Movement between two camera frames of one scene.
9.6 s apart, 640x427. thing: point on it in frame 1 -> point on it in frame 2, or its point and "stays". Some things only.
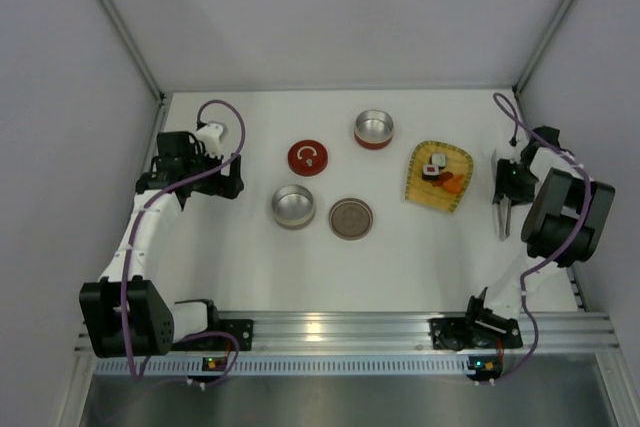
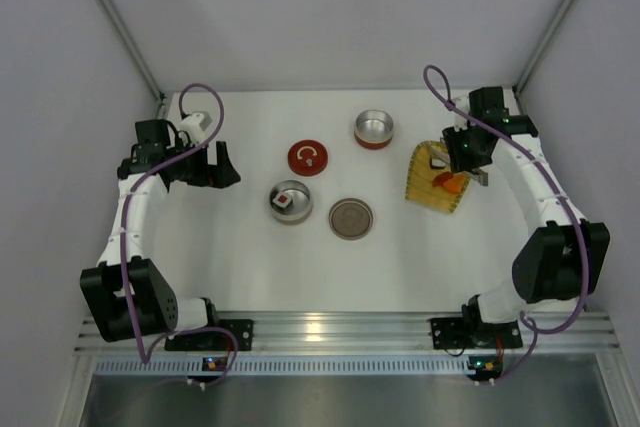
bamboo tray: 420,191 stays
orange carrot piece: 454,185 stays
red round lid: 307,158 stays
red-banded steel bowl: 374,129 stays
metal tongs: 502,209 -> 472,172
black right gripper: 507,195 -> 467,159
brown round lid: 351,218 stays
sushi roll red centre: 431,172 -> 282,200
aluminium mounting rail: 411,334 stays
